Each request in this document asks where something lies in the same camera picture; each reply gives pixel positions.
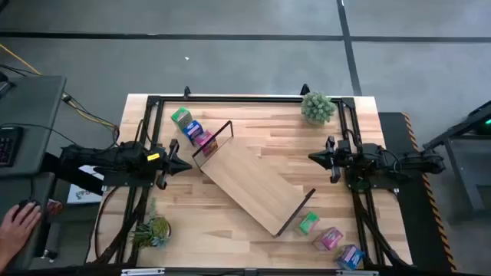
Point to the black curved bracket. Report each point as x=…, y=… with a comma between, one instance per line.
x=186, y=92
x=305, y=90

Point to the dark grey desk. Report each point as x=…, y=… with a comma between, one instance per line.
x=11, y=184

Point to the blue Frosted Flakes cereal box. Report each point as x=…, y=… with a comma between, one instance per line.
x=350, y=256
x=192, y=129

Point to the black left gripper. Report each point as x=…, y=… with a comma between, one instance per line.
x=159, y=163

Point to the black metal stand green light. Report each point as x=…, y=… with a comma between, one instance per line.
x=481, y=120

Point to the black support beam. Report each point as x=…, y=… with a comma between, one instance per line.
x=65, y=174

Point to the black aluminium table frame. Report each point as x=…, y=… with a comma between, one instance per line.
x=230, y=99

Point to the black backlit keyboard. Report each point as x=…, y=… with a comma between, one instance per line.
x=7, y=147

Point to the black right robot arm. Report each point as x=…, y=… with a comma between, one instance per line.
x=383, y=161

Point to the silver metal bracket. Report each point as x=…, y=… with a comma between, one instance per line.
x=356, y=273
x=142, y=271

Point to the black desk device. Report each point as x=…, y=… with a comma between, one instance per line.
x=4, y=86

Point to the white printed box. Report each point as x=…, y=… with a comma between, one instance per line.
x=82, y=193

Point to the green Apple Jacks cereal box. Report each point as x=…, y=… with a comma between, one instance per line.
x=181, y=116
x=310, y=221

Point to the pink Raisin Bran cereal box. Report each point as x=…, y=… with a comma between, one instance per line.
x=330, y=237
x=205, y=140

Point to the wooden shelf black metal frame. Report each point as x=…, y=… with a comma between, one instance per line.
x=249, y=180

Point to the chrome desk foot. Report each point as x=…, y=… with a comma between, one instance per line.
x=48, y=253

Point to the black mat hazard stripe edge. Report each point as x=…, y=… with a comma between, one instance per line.
x=414, y=214

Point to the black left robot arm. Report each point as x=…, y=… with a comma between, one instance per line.
x=115, y=157

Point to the small red pink object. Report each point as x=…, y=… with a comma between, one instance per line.
x=54, y=207

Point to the pale green plant white pot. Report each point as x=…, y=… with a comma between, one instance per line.
x=317, y=107

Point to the spiky green succulent plant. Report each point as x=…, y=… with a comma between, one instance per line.
x=155, y=230

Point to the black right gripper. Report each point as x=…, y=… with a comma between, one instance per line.
x=341, y=155

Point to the light grey desk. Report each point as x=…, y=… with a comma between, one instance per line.
x=34, y=111

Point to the person's hand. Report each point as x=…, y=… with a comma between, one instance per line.
x=17, y=234

